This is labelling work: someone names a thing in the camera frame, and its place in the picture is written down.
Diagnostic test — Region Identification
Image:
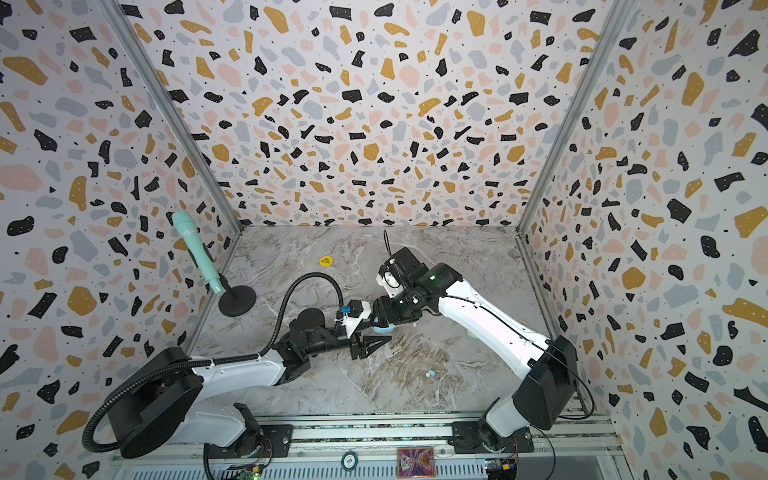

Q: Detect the blue earbud case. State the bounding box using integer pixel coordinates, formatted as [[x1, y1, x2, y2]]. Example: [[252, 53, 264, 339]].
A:
[[373, 324, 396, 334]]

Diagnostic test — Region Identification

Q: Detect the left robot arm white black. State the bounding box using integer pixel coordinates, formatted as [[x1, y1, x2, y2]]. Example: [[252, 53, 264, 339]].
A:
[[107, 301, 391, 459]]

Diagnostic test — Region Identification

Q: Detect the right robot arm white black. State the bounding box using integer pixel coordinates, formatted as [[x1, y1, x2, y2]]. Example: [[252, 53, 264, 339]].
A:
[[375, 259, 578, 449]]

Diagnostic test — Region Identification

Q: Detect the round white badge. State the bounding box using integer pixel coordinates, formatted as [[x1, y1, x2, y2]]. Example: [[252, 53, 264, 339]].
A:
[[341, 451, 358, 472]]

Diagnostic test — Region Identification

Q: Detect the black round microphone stand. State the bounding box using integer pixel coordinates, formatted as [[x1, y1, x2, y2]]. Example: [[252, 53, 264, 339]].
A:
[[218, 285, 257, 318]]

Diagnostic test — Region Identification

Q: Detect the pink square card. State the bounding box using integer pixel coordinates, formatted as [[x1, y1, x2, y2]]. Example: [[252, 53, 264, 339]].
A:
[[396, 447, 437, 479]]

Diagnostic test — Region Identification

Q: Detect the mint green microphone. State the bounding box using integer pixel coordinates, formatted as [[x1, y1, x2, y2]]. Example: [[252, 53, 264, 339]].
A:
[[171, 211, 225, 295]]

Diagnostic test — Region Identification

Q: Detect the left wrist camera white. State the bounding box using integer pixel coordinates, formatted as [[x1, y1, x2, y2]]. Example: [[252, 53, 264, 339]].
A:
[[338, 300, 373, 338]]

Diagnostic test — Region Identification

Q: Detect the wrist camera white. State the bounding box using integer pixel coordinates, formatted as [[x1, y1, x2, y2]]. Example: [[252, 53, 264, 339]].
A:
[[338, 300, 373, 338], [376, 248, 423, 298]]

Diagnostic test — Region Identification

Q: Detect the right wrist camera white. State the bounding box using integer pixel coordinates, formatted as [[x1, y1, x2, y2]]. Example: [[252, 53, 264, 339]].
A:
[[376, 248, 423, 298]]

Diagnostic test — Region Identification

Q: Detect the black corrugated cable hose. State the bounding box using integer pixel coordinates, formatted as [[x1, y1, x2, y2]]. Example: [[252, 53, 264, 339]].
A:
[[82, 272, 346, 454]]

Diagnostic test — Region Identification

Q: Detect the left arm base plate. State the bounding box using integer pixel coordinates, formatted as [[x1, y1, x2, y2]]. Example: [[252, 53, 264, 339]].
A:
[[204, 424, 294, 462]]

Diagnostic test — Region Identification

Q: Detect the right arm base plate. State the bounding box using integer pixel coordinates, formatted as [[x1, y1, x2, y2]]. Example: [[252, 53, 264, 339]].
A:
[[447, 419, 534, 455]]

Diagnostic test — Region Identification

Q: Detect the right aluminium corner post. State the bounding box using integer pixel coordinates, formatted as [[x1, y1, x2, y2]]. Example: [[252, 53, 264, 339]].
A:
[[517, 0, 637, 235]]

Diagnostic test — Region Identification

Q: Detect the aluminium corner post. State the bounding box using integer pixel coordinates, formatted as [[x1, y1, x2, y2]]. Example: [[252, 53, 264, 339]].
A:
[[517, 0, 637, 235], [96, 1, 243, 236]]

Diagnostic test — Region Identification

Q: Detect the left aluminium corner post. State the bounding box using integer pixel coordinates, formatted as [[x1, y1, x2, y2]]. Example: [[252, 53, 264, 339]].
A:
[[96, 1, 243, 236]]

